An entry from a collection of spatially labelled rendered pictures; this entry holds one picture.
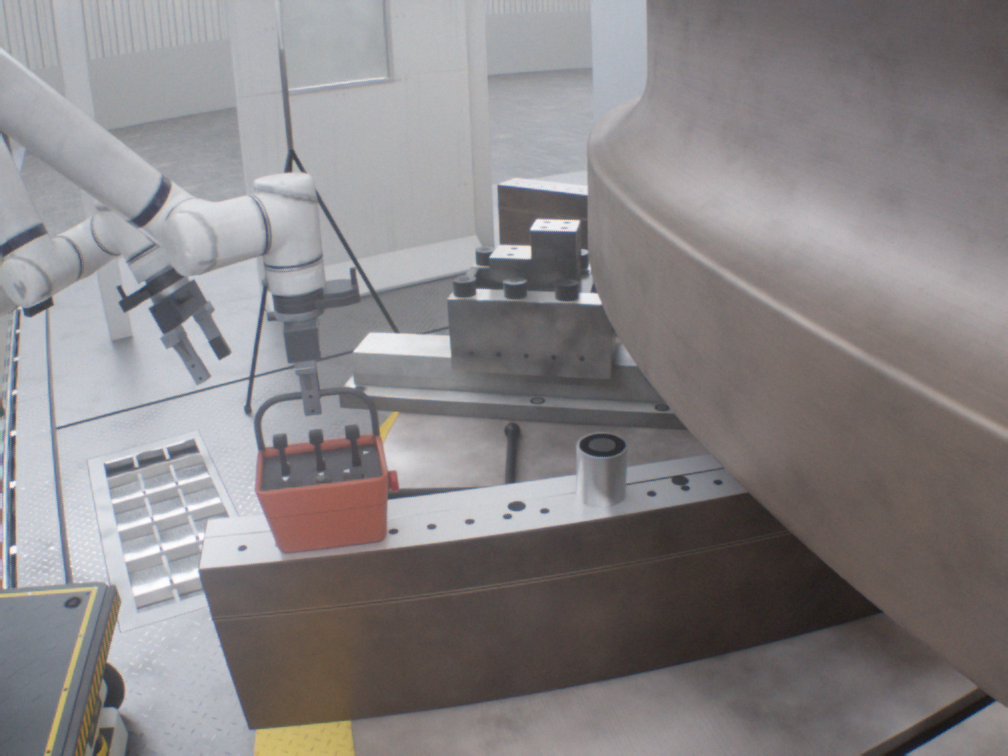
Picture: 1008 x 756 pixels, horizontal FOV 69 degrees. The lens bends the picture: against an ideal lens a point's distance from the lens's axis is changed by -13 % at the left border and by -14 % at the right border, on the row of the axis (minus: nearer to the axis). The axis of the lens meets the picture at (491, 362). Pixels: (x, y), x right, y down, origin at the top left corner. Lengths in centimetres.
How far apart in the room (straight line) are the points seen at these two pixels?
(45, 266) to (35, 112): 33
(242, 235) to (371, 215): 332
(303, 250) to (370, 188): 323
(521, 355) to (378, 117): 233
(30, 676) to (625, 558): 119
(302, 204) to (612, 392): 140
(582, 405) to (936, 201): 157
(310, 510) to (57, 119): 65
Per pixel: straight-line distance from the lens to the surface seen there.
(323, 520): 125
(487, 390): 242
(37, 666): 183
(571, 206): 334
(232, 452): 303
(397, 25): 437
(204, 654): 220
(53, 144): 116
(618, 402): 236
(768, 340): 98
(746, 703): 156
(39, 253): 140
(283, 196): 114
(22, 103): 115
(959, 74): 93
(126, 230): 142
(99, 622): 188
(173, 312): 140
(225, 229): 111
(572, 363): 225
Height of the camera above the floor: 145
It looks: 25 degrees down
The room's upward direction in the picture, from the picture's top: 3 degrees counter-clockwise
